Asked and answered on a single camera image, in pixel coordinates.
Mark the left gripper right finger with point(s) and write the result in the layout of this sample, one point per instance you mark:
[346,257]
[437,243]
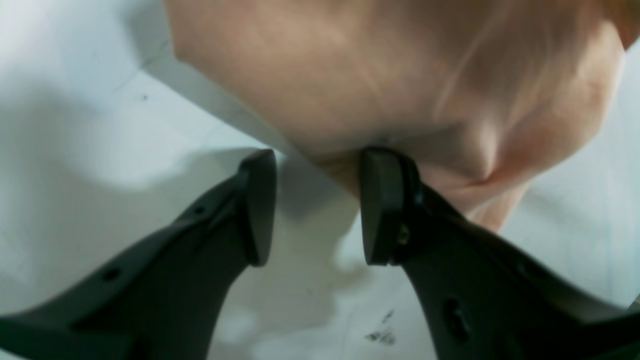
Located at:
[482,298]

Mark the peach T-shirt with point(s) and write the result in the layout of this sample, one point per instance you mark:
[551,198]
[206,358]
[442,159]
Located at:
[484,95]

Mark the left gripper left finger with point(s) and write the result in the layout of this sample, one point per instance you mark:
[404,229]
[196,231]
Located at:
[160,299]

